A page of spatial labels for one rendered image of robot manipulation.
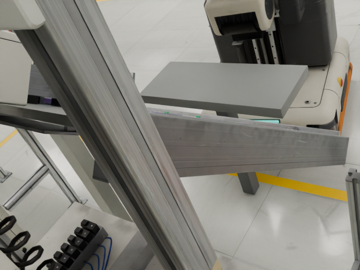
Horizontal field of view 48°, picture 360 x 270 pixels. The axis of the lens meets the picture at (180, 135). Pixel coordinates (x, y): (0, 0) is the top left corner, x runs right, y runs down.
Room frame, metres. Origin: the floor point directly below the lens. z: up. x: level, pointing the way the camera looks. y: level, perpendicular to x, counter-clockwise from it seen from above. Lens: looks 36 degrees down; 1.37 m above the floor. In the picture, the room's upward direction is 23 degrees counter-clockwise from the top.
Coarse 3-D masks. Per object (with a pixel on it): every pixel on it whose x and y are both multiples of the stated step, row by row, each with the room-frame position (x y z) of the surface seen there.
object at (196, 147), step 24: (168, 120) 0.32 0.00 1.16; (192, 120) 0.34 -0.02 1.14; (168, 144) 0.31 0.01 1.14; (192, 144) 0.33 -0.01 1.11; (216, 144) 0.35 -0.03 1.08; (240, 144) 0.38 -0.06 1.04; (264, 144) 0.42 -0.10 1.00; (288, 144) 0.46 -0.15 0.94; (312, 144) 0.51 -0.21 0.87; (336, 144) 0.58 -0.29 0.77; (96, 168) 0.28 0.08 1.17; (192, 168) 0.32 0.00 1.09; (216, 168) 0.35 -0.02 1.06; (240, 168) 0.37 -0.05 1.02; (264, 168) 0.41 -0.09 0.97; (288, 168) 0.45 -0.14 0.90
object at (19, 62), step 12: (0, 36) 0.46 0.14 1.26; (12, 36) 0.47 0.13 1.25; (0, 48) 0.45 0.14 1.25; (12, 48) 0.46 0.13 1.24; (24, 48) 0.47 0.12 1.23; (0, 60) 0.45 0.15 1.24; (12, 60) 0.45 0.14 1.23; (24, 60) 0.46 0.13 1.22; (0, 72) 0.44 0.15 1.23; (12, 72) 0.45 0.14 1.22; (24, 72) 0.46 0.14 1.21; (0, 84) 0.44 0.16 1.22; (12, 84) 0.44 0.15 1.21; (24, 84) 0.45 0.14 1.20; (0, 96) 0.43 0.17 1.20; (12, 96) 0.44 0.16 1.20; (24, 96) 0.45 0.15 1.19
